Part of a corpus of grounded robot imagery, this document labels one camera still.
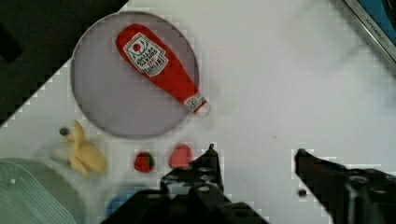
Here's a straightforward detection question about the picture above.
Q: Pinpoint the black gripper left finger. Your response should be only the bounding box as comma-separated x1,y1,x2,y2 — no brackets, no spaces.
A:
100,145,268,224

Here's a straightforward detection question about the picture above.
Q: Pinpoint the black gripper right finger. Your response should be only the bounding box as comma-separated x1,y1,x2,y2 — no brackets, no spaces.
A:
294,148,396,224

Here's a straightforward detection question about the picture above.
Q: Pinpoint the red plush ketchup bottle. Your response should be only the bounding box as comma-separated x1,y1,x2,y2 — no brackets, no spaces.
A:
115,23,211,117

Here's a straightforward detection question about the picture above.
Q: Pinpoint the grey round plate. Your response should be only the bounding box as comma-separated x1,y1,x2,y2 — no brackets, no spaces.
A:
70,11,200,139

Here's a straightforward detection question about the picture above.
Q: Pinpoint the red green toy strawberry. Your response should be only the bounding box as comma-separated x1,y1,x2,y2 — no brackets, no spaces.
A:
134,151,155,174

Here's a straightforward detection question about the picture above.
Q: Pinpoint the blue bowl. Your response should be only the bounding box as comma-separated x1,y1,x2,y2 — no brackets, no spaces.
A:
105,185,148,217

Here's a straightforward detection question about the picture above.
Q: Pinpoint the yellow plush banana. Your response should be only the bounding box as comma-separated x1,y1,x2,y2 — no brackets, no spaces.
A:
50,120,107,179

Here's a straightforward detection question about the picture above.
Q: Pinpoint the green perforated colander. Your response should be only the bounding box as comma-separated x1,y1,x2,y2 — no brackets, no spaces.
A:
0,158,85,224

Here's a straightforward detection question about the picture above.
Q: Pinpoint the silver toaster oven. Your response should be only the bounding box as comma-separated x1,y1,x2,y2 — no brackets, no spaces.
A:
340,0,396,63

